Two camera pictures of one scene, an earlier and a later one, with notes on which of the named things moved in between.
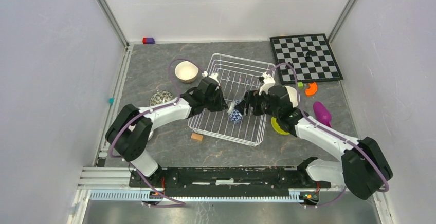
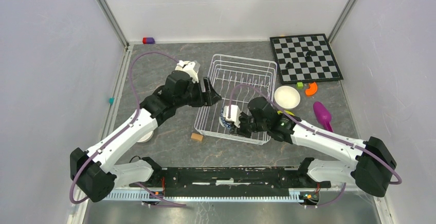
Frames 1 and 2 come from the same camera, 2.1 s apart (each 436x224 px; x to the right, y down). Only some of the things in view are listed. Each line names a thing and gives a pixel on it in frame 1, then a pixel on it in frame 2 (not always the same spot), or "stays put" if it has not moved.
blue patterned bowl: [235, 116] → [222, 120]
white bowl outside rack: [292, 93] stays put
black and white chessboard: [311, 54] stays put
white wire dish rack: [236, 76] stays put
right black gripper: [253, 98] → [240, 131]
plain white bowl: [151, 133] stays put
